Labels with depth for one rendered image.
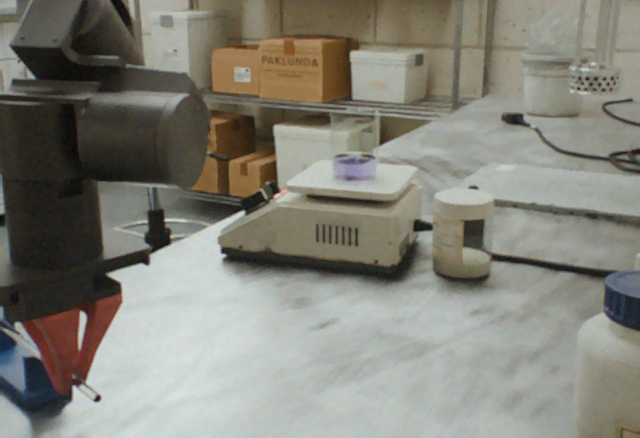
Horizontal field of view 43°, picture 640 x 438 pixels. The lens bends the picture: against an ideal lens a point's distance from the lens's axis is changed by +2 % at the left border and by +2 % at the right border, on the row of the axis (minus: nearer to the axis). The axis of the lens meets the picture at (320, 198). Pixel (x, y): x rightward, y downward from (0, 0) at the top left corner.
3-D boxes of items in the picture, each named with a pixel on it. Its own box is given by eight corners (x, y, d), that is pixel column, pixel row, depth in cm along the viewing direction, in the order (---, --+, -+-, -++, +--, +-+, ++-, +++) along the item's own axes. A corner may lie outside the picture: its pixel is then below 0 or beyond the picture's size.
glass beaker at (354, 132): (332, 175, 87) (332, 102, 85) (381, 177, 87) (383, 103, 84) (324, 189, 82) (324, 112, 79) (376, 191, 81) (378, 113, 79)
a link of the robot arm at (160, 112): (100, 65, 60) (39, -23, 52) (248, 72, 57) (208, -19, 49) (42, 206, 54) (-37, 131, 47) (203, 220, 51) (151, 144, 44)
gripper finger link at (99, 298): (132, 392, 55) (123, 263, 53) (26, 436, 51) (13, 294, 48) (84, 358, 60) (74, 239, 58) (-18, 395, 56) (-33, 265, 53)
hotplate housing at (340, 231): (216, 257, 87) (213, 187, 85) (262, 223, 99) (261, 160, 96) (416, 281, 80) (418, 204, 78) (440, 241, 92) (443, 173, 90)
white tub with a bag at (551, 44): (554, 105, 182) (563, 6, 176) (603, 114, 170) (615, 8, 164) (503, 111, 176) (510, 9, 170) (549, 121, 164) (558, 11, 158)
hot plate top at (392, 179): (282, 192, 83) (282, 184, 82) (319, 166, 94) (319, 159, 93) (394, 202, 79) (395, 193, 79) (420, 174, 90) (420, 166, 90)
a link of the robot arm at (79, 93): (27, 71, 53) (-35, 82, 48) (123, 76, 52) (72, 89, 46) (39, 173, 55) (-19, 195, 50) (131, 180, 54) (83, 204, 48)
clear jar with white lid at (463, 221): (464, 256, 87) (467, 185, 85) (503, 274, 82) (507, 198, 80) (419, 266, 84) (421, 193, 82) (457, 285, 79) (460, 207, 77)
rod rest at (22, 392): (-28, 363, 64) (-33, 320, 63) (16, 348, 67) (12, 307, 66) (28, 410, 57) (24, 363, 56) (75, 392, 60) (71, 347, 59)
